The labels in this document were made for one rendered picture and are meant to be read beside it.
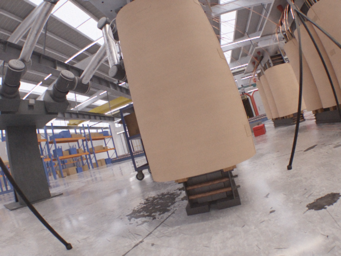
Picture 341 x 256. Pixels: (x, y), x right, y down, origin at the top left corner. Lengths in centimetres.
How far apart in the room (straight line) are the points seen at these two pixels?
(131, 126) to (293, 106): 278
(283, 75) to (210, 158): 299
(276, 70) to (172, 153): 302
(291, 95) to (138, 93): 303
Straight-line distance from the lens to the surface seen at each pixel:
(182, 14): 80
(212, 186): 79
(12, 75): 197
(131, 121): 210
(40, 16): 205
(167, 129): 63
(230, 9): 1538
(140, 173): 207
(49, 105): 232
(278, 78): 341
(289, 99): 339
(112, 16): 141
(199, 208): 79
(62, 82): 223
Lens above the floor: 35
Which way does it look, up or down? 5 degrees up
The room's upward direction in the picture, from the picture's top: 16 degrees counter-clockwise
